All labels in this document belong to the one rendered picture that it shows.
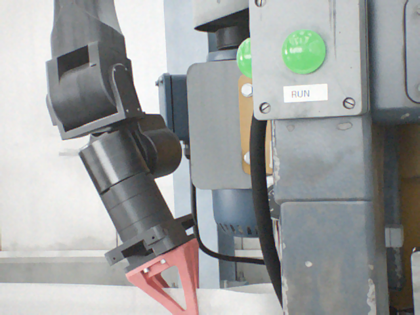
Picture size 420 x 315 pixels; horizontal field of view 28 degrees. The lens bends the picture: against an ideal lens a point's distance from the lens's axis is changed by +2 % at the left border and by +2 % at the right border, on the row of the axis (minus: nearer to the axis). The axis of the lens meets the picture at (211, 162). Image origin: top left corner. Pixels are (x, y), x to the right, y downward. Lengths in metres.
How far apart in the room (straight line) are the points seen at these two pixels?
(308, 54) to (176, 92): 0.52
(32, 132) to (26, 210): 0.62
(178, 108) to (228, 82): 0.08
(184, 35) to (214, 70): 4.62
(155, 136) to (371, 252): 0.34
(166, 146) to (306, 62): 0.35
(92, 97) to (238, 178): 0.29
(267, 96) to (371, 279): 0.16
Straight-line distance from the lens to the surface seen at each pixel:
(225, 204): 1.08
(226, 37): 1.09
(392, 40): 0.61
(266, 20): 0.58
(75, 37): 0.85
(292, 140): 0.62
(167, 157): 0.88
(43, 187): 6.63
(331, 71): 0.57
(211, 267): 5.69
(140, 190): 0.81
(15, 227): 6.79
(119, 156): 0.81
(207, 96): 1.04
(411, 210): 0.91
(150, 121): 0.89
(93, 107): 0.82
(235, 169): 1.03
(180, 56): 5.66
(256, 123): 0.64
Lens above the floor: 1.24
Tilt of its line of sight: 3 degrees down
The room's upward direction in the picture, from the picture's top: 3 degrees counter-clockwise
